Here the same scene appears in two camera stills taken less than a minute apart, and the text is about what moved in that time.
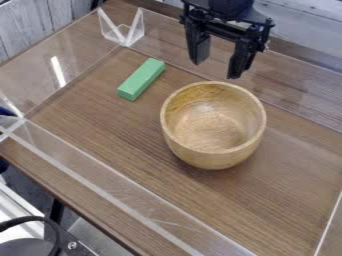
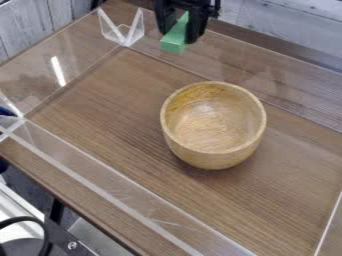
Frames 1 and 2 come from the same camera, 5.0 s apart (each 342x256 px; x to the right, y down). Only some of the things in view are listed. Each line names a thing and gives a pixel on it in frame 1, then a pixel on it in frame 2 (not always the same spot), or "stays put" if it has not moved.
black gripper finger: x=202 y=22 to x=166 y=17
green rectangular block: x=141 y=78 to x=173 y=43
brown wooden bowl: x=213 y=122 stays put
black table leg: x=57 y=211 stays put
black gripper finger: x=252 y=40 to x=197 y=23
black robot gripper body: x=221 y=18 to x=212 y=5
